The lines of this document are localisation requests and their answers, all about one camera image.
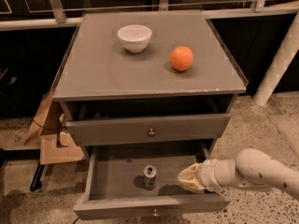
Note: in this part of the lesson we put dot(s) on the metal window railing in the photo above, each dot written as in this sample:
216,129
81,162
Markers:
31,14

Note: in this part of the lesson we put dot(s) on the grey open middle drawer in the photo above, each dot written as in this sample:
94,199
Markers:
115,186

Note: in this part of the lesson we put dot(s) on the redbull can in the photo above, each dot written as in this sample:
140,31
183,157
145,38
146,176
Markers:
149,177

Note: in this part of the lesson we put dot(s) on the white ceramic bowl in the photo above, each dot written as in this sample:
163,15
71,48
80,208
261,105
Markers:
135,38

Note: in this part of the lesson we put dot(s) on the round drawer knob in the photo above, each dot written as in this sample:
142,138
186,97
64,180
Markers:
151,133
155,214

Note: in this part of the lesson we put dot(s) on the grey top drawer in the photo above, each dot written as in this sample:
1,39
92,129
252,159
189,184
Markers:
104,132

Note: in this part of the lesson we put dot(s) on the orange fruit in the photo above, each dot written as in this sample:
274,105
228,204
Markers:
181,58

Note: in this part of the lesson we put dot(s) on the round middle drawer knob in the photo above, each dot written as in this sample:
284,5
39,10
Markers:
155,214

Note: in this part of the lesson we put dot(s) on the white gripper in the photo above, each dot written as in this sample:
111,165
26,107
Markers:
206,174

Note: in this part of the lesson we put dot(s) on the grey drawer cabinet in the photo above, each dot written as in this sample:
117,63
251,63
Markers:
103,80

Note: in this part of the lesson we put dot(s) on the round top drawer knob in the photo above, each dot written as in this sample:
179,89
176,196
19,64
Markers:
151,133

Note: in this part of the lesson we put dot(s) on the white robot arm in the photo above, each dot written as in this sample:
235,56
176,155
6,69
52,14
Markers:
252,169

